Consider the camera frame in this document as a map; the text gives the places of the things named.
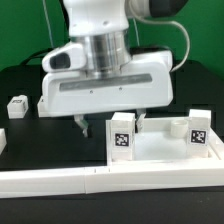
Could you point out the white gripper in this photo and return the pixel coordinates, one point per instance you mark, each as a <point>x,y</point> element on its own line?
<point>142,83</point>

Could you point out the white square table top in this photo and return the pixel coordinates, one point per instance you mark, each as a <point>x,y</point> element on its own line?
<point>164,140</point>

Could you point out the white U-shaped obstacle fence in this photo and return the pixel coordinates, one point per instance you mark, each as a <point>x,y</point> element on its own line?
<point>111,178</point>

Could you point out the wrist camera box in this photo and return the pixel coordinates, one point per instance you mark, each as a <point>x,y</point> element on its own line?
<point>66,58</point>

